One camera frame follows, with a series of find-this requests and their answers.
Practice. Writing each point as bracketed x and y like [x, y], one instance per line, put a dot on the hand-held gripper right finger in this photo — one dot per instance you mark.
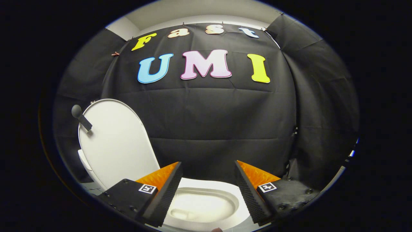
[249, 193]

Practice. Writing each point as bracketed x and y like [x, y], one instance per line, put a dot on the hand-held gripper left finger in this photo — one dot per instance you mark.
[164, 196]

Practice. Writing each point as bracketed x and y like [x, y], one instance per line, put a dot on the white toilet lid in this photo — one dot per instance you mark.
[116, 145]

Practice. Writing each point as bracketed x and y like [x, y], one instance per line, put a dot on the white toilet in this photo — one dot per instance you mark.
[199, 206]

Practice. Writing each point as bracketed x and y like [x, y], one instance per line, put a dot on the white toilet seat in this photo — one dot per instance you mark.
[206, 183]

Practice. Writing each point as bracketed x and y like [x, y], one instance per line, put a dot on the black backdrop cloth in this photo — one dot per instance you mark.
[209, 122]

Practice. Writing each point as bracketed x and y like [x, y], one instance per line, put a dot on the grey panel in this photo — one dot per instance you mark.
[334, 178]

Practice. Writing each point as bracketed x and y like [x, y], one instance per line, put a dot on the red clip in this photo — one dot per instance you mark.
[115, 53]

